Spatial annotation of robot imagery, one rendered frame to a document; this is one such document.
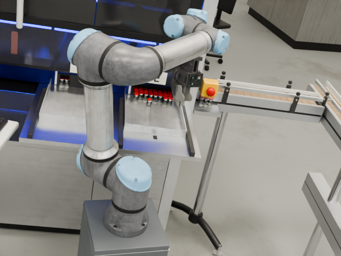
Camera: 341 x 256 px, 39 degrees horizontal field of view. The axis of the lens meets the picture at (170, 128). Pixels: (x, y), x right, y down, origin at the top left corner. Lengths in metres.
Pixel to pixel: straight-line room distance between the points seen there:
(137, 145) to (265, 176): 1.84
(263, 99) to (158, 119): 0.59
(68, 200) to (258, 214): 1.29
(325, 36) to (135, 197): 5.43
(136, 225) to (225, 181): 1.86
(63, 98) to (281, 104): 1.06
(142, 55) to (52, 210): 1.45
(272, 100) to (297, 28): 4.10
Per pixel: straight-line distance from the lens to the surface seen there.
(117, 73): 1.28
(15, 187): 2.53
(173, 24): 1.61
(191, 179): 3.33
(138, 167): 1.53
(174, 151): 1.91
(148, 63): 1.29
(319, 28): 6.63
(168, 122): 2.10
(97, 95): 1.41
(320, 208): 2.56
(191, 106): 2.24
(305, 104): 2.51
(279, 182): 3.58
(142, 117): 2.10
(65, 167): 2.41
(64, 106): 2.10
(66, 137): 1.89
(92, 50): 1.32
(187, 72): 1.72
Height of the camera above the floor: 1.88
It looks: 29 degrees down
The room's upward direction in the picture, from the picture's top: 12 degrees clockwise
